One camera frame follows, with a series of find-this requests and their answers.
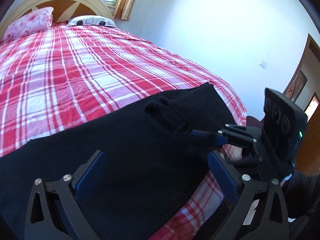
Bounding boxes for black pants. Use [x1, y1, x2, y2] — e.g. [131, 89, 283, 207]
[1, 83, 235, 239]

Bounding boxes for red white plaid bedspread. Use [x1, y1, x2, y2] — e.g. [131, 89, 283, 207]
[1, 24, 246, 239]

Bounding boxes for white patterned pillow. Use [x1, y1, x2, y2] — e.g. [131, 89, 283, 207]
[67, 15, 116, 28]

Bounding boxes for pink floral pillow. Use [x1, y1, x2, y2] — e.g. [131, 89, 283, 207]
[2, 7, 54, 43]

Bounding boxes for cream wooden headboard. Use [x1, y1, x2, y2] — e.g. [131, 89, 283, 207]
[1, 0, 114, 36]

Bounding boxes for black camera box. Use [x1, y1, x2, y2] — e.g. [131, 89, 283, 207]
[263, 88, 308, 164]

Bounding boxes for white wall switch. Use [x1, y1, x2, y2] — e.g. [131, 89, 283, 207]
[259, 61, 267, 69]

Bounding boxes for wooden door frame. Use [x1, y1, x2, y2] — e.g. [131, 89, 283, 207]
[284, 35, 319, 175]

